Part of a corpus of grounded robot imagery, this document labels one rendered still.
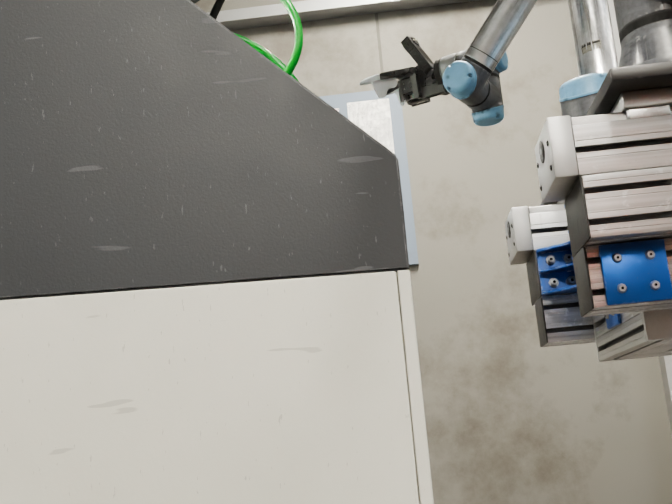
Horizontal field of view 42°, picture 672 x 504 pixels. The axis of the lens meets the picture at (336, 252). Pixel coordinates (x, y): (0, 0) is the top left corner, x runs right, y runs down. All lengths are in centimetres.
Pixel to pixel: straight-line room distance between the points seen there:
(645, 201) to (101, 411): 77
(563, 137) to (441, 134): 312
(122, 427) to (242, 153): 40
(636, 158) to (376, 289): 40
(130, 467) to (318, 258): 36
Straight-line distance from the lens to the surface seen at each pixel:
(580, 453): 419
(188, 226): 119
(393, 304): 117
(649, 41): 137
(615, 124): 129
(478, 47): 201
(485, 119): 210
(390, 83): 222
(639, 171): 128
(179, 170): 122
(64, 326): 120
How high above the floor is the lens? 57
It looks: 12 degrees up
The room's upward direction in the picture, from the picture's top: 5 degrees counter-clockwise
